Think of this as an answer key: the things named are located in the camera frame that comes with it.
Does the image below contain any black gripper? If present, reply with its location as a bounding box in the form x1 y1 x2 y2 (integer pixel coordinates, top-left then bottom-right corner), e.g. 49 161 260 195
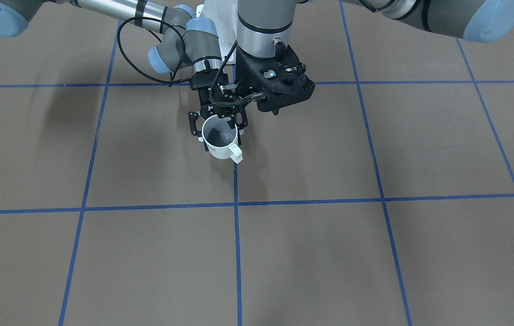
236 49 275 114
188 71 249 138

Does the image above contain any white mug with handle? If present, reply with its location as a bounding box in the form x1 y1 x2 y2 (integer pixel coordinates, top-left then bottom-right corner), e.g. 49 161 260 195
201 115 243 163

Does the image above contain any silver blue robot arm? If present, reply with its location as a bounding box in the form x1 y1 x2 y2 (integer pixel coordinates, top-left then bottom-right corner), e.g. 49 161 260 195
235 0 514 115
0 0 248 137

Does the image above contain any brown paper table cover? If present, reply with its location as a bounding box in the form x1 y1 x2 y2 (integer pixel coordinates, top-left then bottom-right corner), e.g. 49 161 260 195
0 0 514 326

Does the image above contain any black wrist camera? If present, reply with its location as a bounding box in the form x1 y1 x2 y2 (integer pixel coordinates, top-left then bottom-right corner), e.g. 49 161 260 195
264 42 316 115

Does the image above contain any black camera cable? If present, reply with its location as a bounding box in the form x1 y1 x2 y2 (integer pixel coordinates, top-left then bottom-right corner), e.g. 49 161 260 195
116 17 187 87

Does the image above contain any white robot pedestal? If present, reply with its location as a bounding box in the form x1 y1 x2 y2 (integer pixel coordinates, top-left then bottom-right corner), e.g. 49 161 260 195
196 0 238 57

